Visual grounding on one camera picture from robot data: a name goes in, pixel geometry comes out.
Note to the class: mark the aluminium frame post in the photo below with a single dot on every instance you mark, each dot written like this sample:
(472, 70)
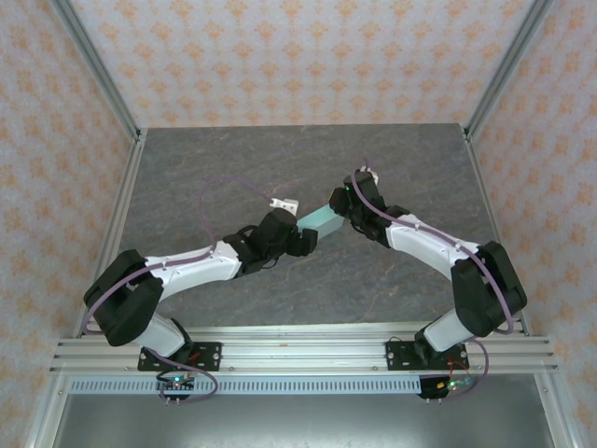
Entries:
(513, 60)
(95, 60)

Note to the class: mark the long aluminium mounting rail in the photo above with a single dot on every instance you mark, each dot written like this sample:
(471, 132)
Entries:
(303, 354)

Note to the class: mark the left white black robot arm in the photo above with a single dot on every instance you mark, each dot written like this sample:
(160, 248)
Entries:
(196, 270)

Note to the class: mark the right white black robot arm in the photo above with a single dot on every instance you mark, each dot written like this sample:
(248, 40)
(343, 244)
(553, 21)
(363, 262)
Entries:
(448, 331)

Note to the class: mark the light blue paper box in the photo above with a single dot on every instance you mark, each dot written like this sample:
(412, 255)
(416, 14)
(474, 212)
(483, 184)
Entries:
(322, 219)

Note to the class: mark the aluminium frame leg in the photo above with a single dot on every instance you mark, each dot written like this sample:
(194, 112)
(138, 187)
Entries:
(557, 420)
(43, 420)

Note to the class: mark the black controller board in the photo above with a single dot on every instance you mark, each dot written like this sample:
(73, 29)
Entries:
(177, 385)
(448, 386)

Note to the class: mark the aluminium side rail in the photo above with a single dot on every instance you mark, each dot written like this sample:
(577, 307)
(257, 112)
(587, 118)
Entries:
(126, 186)
(484, 186)

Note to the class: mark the grey metal sheet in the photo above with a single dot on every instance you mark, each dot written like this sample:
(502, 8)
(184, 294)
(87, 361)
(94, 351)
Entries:
(303, 420)

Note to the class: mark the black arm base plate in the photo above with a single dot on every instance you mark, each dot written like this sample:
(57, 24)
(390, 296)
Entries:
(396, 357)
(210, 357)

